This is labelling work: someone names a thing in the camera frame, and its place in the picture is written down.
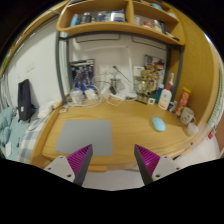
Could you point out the teal blanket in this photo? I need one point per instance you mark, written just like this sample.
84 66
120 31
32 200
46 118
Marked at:
6 130

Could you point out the plaid bedsheet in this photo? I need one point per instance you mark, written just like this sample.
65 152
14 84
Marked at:
28 143

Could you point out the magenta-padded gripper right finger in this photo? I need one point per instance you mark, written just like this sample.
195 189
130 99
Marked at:
166 165

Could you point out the white plastic bag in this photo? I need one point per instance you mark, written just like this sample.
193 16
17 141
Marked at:
45 110

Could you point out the white lotion bottle red cap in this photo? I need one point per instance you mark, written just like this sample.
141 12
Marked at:
164 99

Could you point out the white mug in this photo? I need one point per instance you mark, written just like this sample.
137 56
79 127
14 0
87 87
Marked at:
186 116

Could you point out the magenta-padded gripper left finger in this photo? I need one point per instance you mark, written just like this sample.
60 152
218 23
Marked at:
56 166

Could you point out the clear plastic container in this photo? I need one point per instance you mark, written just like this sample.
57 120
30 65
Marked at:
192 128

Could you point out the white power strip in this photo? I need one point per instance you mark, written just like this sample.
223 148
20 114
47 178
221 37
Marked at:
117 97

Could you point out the small blue box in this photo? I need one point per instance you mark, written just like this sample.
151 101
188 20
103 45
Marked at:
171 106

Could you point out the blue robot model kit box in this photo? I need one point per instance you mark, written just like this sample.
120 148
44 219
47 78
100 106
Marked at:
81 73

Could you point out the brown tree figurine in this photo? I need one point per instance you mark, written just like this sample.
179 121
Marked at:
146 85

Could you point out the small white cube clock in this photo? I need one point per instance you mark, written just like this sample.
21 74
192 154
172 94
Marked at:
151 100

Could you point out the red chips can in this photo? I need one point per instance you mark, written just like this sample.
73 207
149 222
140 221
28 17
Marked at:
182 101

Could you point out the crumpled clear wrapper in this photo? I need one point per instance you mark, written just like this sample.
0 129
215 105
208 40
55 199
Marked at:
63 108

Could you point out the white wall socket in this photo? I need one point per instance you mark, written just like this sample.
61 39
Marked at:
105 70

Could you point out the grey metal desk frame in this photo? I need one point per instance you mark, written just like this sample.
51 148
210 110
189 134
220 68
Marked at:
60 66

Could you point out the blue spray bottle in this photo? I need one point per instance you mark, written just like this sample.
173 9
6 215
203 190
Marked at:
171 82

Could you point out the white desk lamp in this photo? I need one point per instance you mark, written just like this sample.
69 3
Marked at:
130 96

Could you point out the light blue computer mouse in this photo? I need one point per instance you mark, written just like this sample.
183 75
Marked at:
158 124

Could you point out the wooden shelf unit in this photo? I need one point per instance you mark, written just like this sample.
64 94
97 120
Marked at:
100 28

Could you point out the white wall switch box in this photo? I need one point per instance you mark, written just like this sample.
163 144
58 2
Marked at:
138 71

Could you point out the grey mouse pad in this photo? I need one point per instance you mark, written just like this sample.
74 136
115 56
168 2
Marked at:
83 136

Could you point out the clear plastic jar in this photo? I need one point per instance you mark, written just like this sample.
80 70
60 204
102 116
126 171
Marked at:
76 95

